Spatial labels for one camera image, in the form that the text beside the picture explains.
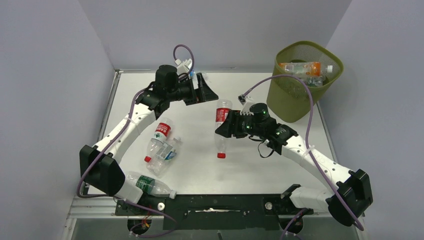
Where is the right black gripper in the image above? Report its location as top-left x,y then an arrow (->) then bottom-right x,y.
217,109 -> 264,139

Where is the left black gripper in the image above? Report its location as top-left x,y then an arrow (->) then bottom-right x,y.
166,73 -> 218,106

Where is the clear bottle red label top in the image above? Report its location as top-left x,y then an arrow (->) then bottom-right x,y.
213,98 -> 234,160

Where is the clear bottle red label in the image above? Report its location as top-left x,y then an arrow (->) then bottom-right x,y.
144,118 -> 174,163
213,98 -> 234,160

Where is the crushed clear bottle white cap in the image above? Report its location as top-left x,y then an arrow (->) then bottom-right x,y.
146,136 -> 182,178

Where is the orange drink bottle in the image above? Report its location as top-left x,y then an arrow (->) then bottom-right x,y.
278,61 -> 334,78

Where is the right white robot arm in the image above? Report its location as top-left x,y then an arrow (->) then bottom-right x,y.
215,103 -> 373,227

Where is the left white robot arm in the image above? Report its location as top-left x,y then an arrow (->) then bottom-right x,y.
77,65 -> 219,204

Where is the green mesh waste bin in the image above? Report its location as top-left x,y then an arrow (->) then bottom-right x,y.
266,41 -> 344,123

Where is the clear bottle dark green label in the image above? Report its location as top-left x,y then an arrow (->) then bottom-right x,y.
126,171 -> 177,199

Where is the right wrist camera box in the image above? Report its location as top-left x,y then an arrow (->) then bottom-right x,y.
238,94 -> 255,116

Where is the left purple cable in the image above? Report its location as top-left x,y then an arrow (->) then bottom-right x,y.
76,44 -> 195,239

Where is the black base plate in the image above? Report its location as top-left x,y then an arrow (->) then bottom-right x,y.
115,194 -> 313,234

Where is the aluminium frame rail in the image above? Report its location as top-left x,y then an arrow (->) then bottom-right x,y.
61,194 -> 369,240

